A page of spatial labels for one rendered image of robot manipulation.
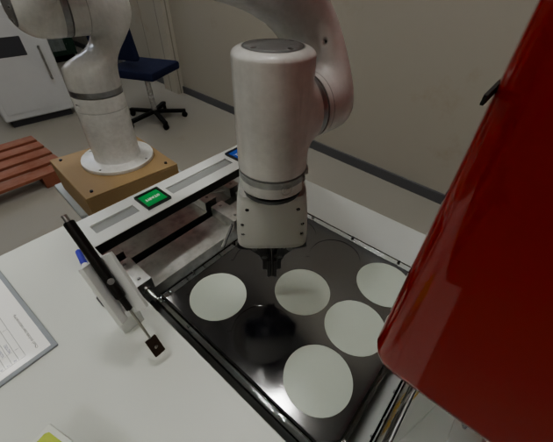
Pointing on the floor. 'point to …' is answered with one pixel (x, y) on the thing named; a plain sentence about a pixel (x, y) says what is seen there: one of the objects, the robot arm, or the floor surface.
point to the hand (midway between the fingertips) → (271, 262)
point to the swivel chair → (156, 67)
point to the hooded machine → (19, 71)
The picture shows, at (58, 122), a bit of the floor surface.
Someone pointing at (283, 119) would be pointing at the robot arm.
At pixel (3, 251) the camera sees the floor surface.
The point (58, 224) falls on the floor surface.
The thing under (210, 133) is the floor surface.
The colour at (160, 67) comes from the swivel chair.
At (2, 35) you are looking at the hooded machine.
